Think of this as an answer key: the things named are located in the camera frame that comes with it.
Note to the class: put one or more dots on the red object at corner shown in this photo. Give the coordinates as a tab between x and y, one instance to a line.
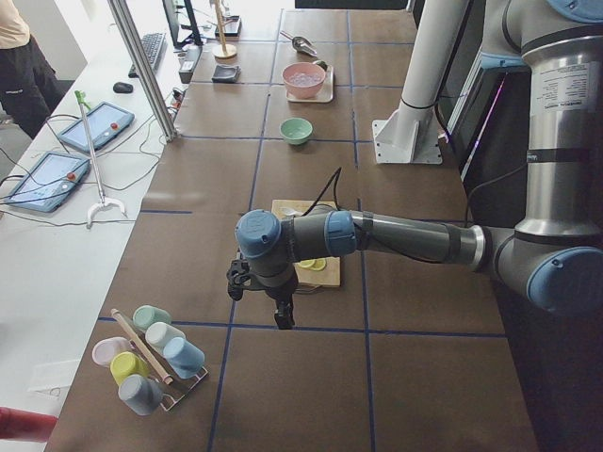
18	425

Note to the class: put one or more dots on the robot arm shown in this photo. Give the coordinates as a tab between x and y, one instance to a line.
551	256

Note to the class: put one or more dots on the metal ice scoop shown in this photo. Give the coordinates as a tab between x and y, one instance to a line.
300	44

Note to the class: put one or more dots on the near blue teach pendant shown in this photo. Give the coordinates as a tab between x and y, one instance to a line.
49	183

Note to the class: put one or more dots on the black keyboard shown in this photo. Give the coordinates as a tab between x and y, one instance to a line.
154	46

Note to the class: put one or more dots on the black tray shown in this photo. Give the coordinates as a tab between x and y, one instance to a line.
231	26

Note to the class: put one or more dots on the wire cup rack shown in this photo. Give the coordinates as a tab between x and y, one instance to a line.
167	396

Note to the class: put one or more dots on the black computer mouse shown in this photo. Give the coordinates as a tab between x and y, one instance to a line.
122	88

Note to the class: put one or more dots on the wooden cutting board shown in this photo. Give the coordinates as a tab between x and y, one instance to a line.
330	276

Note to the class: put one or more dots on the beige plastic tray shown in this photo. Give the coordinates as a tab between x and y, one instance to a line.
325	95

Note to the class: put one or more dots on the green cup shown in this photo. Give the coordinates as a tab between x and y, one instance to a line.
146	315

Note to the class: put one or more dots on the aluminium frame post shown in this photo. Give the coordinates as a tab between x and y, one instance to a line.
132	41

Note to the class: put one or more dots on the reacher grabber tool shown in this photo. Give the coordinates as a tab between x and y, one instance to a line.
105	203

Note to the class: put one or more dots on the grey cup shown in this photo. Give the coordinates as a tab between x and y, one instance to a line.
141	394

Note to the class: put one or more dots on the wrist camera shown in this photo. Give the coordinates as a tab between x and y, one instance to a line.
240	279

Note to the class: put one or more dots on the folded grey cloth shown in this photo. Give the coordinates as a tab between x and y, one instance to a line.
227	74

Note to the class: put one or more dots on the lemon slices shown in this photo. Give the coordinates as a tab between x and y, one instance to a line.
317	264

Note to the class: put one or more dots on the green avocado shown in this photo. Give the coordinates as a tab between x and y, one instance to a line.
322	64

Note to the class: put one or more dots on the wooden stand with round base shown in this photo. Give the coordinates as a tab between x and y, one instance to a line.
223	50

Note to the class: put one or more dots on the yellow cup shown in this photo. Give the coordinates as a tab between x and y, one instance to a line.
126	364

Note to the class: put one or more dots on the pink bowl of ice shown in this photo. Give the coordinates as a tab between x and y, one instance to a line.
303	80

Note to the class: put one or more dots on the blue teach pendant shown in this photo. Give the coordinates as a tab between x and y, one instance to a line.
49	183
106	122

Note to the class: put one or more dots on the person in black trousers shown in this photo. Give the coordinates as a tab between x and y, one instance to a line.
30	91

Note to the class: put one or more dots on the far blue teach pendant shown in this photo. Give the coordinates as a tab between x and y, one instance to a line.
106	122

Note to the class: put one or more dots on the pink cup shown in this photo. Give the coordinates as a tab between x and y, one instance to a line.
105	350

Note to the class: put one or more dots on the blue cup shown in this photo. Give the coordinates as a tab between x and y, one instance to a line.
185	359

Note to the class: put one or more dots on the white plastic spoon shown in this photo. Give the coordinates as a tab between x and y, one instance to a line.
290	212

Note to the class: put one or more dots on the white cup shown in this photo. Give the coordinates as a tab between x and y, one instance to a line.
159	334

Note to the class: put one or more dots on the small green bowl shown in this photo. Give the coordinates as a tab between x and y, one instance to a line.
296	131

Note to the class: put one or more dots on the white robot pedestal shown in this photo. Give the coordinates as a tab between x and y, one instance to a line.
409	135

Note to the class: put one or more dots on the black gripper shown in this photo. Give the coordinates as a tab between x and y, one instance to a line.
281	293

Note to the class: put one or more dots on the wooden rack handle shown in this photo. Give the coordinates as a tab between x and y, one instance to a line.
135	338

